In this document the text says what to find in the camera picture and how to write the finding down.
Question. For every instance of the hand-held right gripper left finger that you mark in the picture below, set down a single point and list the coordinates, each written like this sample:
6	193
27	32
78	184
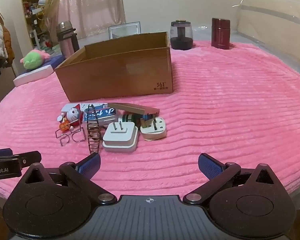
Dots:
90	166

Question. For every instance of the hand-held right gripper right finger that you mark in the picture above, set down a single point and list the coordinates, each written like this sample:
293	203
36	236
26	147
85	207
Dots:
210	166

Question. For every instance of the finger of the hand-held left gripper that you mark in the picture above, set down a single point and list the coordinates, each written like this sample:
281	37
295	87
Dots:
1	152
30	158

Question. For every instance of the white square power adapter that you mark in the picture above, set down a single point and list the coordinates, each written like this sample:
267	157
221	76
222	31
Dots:
120	140

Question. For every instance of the brown ladder-shaped hair clip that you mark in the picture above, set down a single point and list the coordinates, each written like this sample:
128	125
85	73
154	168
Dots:
93	120

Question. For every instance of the red hooded cat figurine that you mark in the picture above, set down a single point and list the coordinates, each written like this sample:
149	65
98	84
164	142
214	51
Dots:
73	115

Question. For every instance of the blue printed packet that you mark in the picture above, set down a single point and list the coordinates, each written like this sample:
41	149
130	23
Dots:
105	113

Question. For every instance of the white travel plug adapter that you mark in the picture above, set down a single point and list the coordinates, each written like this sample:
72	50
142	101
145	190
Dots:
155	130

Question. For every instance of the beige box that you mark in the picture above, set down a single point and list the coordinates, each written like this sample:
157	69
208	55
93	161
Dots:
135	108

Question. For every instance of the brown cardboard box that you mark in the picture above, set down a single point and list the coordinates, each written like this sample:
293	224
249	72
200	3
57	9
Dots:
115	80

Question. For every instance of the green white striped cylinder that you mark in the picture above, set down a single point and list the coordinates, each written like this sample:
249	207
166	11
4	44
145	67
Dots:
127	118

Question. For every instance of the pink ribbed blanket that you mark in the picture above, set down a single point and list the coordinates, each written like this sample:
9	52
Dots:
227	105

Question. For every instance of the green pink plush toy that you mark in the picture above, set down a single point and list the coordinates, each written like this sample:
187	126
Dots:
33	60

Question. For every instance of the dark blue box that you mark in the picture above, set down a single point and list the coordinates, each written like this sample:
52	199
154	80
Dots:
56	60

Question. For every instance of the brown coat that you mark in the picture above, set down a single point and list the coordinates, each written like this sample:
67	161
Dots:
8	42

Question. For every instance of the pink bottle with black holder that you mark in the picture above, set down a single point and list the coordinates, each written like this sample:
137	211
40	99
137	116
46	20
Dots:
67	45

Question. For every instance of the dark grinder jar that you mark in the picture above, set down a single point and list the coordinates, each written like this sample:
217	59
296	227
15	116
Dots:
181	40

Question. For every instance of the maroon insulated jar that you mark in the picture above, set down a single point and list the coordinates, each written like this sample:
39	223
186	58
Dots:
220	33

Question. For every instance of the standing fan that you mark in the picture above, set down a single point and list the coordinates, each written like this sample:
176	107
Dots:
52	10

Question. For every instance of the wooden bookshelf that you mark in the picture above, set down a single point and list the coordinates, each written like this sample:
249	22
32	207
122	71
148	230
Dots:
30	2

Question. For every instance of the plastic-wrapped headboard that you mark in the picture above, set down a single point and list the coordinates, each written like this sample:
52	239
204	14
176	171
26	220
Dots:
277	25

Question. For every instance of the pale pink curtain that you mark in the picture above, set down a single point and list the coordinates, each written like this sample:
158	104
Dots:
90	5

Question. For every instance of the glass picture frame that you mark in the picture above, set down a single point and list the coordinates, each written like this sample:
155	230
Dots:
122	31

